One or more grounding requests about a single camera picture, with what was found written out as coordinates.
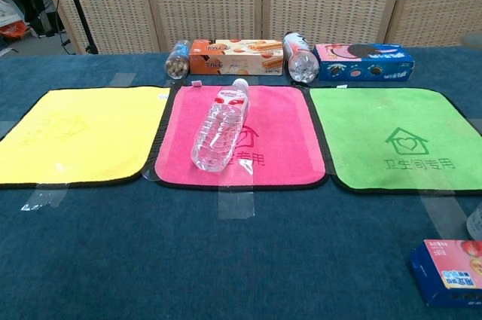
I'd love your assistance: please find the clear water bottle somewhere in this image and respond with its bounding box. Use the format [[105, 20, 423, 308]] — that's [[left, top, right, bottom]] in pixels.
[[191, 78, 252, 173]]

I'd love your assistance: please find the pink-label drink bottle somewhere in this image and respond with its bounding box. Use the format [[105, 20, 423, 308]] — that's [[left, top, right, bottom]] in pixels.
[[282, 31, 320, 84]]

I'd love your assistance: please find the large blue Oreo box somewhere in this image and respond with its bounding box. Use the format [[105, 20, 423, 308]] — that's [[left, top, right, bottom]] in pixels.
[[313, 43, 416, 82]]

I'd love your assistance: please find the green microfiber cloth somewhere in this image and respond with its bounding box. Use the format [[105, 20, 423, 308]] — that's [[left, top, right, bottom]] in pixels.
[[308, 86, 482, 195]]

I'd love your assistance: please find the orange egg roll box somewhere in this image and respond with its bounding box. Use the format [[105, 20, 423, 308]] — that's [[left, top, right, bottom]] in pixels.
[[188, 38, 285, 76]]

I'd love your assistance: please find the pink microfiber cloth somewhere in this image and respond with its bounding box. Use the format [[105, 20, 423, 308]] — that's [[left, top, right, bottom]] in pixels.
[[145, 84, 328, 191]]

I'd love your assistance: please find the small blue-label snack jar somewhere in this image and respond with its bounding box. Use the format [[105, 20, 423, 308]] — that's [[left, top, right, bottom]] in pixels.
[[165, 39, 192, 80]]

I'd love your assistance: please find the slim blue Oreo box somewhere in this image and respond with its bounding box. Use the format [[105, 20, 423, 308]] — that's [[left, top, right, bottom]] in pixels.
[[409, 239, 482, 308]]

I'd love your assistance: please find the black tripod stand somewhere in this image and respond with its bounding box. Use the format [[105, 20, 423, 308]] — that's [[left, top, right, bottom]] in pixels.
[[58, 0, 99, 54]]

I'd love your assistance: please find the yellow microfiber cloth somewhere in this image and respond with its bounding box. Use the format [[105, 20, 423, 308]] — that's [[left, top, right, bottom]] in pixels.
[[0, 85, 172, 190]]

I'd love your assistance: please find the dark blue table cover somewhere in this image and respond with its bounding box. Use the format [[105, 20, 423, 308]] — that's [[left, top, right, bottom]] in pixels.
[[0, 47, 482, 320]]

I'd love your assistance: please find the orange plastic bag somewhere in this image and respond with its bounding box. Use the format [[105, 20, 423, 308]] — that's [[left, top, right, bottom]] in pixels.
[[0, 20, 30, 41]]

